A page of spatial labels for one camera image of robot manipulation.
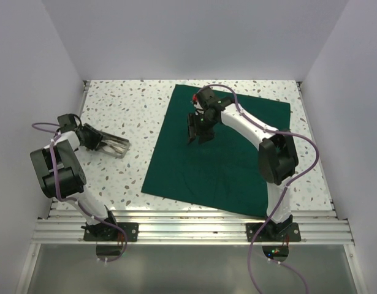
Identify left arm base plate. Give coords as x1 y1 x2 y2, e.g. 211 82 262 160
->
81 222 139 242

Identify metal instrument tray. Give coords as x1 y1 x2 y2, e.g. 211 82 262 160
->
96 135 131 159

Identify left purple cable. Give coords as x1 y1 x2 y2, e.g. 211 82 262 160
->
31 121 129 263

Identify aluminium rail frame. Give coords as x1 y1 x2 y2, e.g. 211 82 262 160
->
32 80 354 245

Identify purple cable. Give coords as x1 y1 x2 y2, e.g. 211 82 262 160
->
31 121 129 263
200 84 321 294

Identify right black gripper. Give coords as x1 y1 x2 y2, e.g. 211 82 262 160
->
188 112 218 145

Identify green surgical drape cloth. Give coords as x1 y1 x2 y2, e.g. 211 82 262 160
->
140 82 292 216

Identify silver surgical scissors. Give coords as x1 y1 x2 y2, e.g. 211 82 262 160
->
101 138 129 148

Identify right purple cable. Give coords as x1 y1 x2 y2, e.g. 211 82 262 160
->
200 84 321 294

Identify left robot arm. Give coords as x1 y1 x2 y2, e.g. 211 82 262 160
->
30 113 130 241

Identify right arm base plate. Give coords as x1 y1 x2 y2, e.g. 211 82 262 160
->
245 222 302 243

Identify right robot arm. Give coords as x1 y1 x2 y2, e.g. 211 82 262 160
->
187 86 299 241

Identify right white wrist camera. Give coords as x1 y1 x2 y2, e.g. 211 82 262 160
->
192 94 203 111

